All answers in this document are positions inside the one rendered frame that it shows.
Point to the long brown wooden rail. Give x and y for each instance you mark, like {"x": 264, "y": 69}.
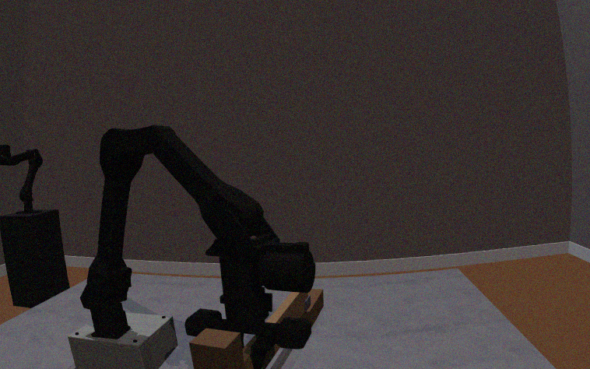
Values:
{"x": 292, "y": 307}

